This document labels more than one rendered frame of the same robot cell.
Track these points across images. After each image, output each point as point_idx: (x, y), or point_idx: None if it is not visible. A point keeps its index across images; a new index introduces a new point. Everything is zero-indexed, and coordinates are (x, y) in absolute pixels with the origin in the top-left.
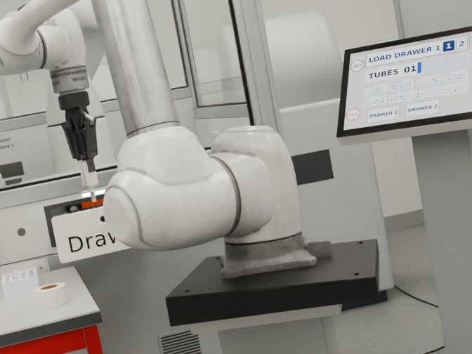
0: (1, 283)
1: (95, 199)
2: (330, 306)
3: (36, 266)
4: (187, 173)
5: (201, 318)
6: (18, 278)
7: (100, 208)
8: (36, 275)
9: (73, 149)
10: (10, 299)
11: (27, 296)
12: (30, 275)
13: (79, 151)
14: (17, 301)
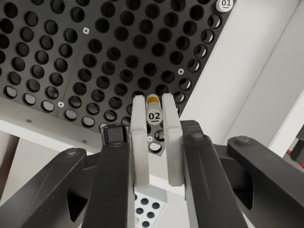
0: (17, 187)
1: (159, 100)
2: None
3: (2, 131)
4: None
5: None
6: (135, 216)
7: (283, 154)
8: (162, 202)
9: (74, 225)
10: (158, 225)
11: (171, 208)
12: (140, 201)
13: (133, 207)
14: (184, 226)
